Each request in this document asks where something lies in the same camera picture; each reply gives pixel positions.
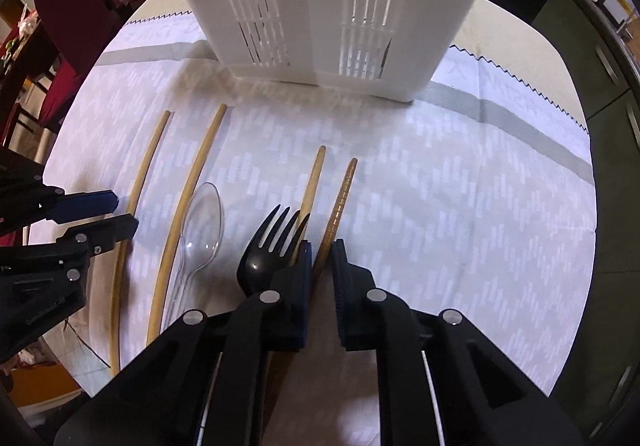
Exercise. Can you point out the green sink-side lower cabinets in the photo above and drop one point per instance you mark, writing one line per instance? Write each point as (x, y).
(615, 166)

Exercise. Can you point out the black plastic fork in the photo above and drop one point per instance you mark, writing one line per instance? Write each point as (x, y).
(255, 268)

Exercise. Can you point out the light wooden chopstick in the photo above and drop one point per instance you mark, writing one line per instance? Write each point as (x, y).
(312, 186)
(137, 191)
(192, 186)

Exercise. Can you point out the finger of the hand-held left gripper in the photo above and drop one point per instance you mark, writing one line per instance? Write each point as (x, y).
(85, 205)
(110, 231)

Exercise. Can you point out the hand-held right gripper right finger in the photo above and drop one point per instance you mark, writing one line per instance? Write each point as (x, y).
(340, 286)

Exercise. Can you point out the clear plastic spoon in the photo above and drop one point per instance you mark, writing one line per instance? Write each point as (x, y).
(202, 221)

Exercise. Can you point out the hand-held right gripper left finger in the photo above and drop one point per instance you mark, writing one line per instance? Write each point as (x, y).
(300, 286)

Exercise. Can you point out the white slotted utensil holder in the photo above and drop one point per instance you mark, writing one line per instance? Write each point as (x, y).
(320, 1)

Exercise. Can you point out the ridged-tip wooden chopstick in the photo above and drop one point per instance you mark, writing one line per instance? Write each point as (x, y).
(340, 206)

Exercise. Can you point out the red upholstered wooden chair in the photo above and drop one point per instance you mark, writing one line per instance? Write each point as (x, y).
(65, 6)

